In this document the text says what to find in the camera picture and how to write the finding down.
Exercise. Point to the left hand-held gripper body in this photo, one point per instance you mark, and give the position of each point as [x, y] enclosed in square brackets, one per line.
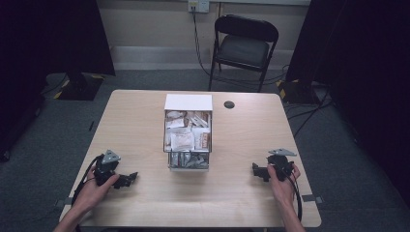
[106, 165]

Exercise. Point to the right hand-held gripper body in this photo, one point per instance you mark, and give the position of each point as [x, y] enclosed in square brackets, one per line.
[279, 163]

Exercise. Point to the person's right hand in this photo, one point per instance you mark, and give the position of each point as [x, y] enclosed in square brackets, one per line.
[283, 190]

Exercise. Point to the person's left hand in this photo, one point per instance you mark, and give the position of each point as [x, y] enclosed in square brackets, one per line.
[92, 193]

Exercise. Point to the small black floor marker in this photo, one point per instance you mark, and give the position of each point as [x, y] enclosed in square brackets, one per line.
[91, 125]

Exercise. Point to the large white open drawer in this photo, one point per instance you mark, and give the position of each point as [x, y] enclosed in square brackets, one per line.
[166, 132]

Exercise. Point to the small white open drawer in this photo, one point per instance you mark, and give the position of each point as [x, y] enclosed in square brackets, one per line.
[189, 168]

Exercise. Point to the pile of silver packets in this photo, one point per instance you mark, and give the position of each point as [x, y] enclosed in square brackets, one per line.
[189, 159]

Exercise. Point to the pile of white packets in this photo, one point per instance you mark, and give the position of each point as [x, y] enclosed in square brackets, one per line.
[187, 135]

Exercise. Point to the black stand base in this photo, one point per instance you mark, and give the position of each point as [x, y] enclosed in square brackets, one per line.
[298, 92]
[79, 86]

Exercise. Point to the black folding chair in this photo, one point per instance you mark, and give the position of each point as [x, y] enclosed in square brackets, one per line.
[245, 48]

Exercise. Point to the tall black curtain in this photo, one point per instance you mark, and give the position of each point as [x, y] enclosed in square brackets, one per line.
[361, 64]

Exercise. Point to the wide black curtain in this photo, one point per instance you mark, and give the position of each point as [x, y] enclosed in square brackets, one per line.
[48, 38]

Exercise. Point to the grey table edge bracket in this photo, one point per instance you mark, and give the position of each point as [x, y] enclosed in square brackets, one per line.
[312, 198]
[63, 203]

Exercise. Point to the white wall outlet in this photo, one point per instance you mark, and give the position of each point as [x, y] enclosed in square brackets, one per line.
[198, 5]

